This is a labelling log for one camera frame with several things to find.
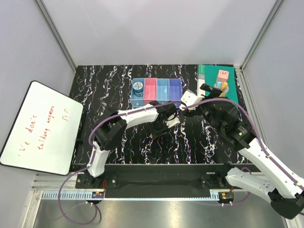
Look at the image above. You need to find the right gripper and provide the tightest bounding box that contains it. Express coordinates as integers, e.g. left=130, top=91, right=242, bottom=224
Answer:
left=182, top=83, right=222, bottom=133

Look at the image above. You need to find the blue round jar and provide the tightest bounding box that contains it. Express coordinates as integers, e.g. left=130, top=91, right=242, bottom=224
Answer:
left=133, top=81, right=144, bottom=96

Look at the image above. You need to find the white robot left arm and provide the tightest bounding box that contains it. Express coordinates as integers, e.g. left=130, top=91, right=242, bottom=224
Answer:
left=86, top=101, right=181, bottom=188

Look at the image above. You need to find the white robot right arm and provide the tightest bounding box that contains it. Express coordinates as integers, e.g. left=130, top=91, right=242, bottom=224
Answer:
left=180, top=84, right=304, bottom=219

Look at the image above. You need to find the yellow mug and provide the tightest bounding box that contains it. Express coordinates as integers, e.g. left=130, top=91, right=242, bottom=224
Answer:
left=214, top=82, right=229, bottom=97

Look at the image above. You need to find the pink cube box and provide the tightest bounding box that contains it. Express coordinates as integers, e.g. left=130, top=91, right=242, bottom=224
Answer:
left=216, top=70, right=229, bottom=83

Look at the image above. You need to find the leftmost blue drawer box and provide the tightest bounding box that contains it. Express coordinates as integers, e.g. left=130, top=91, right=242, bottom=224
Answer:
left=130, top=78, right=145, bottom=107

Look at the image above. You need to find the light blue drawer box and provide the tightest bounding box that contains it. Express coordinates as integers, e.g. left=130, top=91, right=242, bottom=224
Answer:
left=156, top=78, right=170, bottom=104

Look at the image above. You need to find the whiteboard with red writing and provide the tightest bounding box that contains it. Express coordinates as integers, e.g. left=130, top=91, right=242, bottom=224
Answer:
left=0, top=81, right=84, bottom=176

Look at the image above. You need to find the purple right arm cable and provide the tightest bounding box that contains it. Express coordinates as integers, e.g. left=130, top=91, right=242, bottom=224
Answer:
left=180, top=98, right=304, bottom=205

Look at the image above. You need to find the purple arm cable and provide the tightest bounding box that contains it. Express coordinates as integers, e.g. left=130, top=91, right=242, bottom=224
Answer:
left=57, top=101, right=183, bottom=226
left=180, top=98, right=304, bottom=205

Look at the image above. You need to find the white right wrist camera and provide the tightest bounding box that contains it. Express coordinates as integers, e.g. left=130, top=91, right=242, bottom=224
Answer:
left=179, top=90, right=204, bottom=111

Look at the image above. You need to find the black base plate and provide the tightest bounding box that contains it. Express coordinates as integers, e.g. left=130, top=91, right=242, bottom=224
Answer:
left=76, top=164, right=227, bottom=190

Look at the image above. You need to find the aluminium cable duct rail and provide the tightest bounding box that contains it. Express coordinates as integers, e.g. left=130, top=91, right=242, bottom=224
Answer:
left=41, top=189, right=219, bottom=201

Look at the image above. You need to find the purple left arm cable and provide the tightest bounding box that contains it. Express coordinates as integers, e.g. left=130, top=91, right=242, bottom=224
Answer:
left=57, top=101, right=183, bottom=226

